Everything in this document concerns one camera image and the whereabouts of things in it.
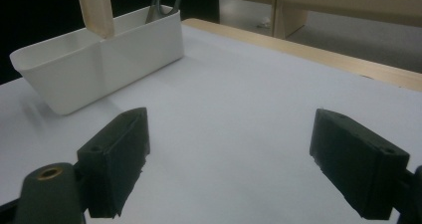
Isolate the beige phone case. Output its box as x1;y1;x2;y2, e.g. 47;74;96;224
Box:
75;0;115;40

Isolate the white plastic container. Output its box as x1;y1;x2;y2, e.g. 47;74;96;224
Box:
9;5;185;116

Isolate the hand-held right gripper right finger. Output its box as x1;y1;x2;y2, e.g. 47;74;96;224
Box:
309;108;411;221

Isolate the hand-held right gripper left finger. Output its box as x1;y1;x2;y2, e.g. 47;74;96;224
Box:
77;107;151;219

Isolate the light wooden table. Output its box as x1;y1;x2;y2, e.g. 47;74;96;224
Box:
181;17;422;93

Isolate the light wooden shelf unit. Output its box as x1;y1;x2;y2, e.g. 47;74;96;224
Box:
218;0;422;39

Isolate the crumpled white paper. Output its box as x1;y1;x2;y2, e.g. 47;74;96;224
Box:
258;16;275;29

